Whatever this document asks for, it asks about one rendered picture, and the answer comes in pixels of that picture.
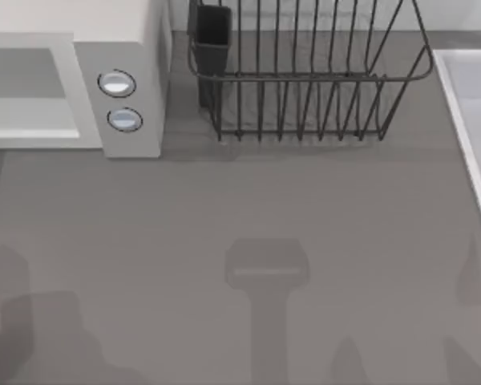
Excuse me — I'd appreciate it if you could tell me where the round microwave knob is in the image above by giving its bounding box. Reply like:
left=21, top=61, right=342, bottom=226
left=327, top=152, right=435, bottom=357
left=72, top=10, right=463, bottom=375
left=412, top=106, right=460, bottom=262
left=97, top=68, right=138, bottom=99
left=106, top=107, right=144, bottom=133

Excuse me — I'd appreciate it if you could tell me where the black cutlery holder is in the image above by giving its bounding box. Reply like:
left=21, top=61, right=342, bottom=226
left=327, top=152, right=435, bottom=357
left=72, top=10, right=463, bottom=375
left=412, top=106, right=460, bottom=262
left=187, top=0, right=232, bottom=108

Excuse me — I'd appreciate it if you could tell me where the pale microwave oven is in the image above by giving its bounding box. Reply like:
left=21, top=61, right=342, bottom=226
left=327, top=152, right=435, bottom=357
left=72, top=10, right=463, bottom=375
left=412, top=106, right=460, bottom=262
left=0, top=0, right=172, bottom=160

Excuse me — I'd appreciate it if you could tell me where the microwave oven door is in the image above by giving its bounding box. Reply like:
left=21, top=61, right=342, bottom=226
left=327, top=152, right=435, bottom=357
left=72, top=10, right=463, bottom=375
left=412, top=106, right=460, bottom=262
left=0, top=32, right=105, bottom=151

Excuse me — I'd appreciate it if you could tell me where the white sink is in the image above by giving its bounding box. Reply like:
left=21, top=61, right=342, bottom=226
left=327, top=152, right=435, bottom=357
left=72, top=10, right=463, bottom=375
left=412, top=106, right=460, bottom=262
left=431, top=49, right=481, bottom=265

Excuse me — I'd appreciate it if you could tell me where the dark wire dish rack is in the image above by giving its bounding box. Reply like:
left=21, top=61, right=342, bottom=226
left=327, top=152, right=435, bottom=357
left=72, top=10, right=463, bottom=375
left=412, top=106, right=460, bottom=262
left=186, top=0, right=434, bottom=144

